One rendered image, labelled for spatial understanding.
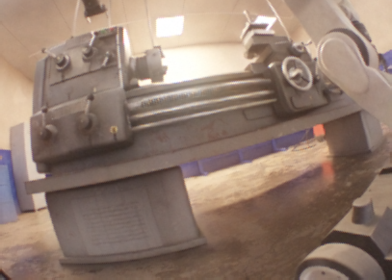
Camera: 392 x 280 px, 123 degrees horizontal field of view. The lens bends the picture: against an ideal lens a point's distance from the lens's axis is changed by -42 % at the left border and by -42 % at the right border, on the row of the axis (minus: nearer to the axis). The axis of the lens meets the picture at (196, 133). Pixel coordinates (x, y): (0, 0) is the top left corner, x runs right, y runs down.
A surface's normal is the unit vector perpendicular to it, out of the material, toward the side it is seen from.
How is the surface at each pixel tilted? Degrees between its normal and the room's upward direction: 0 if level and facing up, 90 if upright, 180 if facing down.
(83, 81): 90
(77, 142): 90
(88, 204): 90
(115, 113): 90
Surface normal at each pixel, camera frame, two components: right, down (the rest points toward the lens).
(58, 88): 0.15, -0.17
